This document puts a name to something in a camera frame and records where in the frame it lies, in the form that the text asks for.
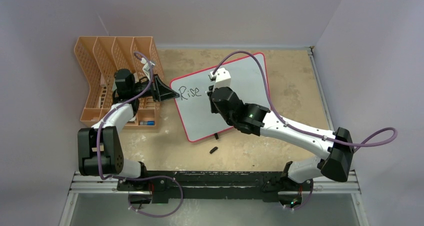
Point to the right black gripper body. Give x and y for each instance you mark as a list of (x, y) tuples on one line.
[(214, 109)]

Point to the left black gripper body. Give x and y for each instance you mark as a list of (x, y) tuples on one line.
[(139, 88)]

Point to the pink-framed whiteboard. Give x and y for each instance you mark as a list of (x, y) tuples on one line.
[(193, 104)]

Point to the black marker cap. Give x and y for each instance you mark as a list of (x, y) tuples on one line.
[(213, 150)]

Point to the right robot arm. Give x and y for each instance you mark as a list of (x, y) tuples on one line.
[(332, 158)]

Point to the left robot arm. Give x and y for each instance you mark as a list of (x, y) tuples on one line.
[(99, 148)]

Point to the blue small item in tray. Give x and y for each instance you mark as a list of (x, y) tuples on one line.
[(147, 123)]

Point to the orange plastic file organizer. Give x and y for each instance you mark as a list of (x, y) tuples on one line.
[(100, 57)]

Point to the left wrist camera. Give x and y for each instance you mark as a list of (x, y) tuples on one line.
[(147, 66)]

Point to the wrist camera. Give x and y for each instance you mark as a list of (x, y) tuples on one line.
[(147, 66), (221, 78)]

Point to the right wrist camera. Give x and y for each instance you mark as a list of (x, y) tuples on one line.
[(221, 78)]

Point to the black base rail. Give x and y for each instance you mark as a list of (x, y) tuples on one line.
[(267, 186)]

